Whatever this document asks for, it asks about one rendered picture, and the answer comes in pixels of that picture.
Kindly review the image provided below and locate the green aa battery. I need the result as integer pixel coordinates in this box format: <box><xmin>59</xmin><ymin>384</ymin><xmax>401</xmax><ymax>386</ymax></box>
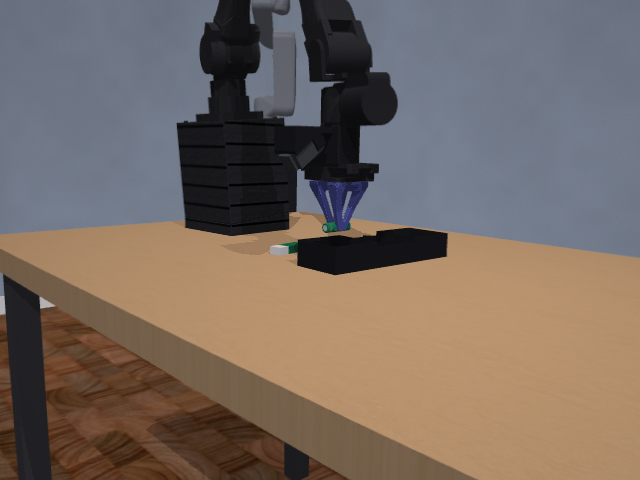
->
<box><xmin>322</xmin><ymin>221</ymin><xmax>352</xmax><ymax>233</ymax></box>

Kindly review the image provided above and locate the white and green eraser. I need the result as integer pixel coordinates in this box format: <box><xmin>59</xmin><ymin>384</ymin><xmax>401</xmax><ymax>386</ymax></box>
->
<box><xmin>270</xmin><ymin>242</ymin><xmax>298</xmax><ymax>256</ymax></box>

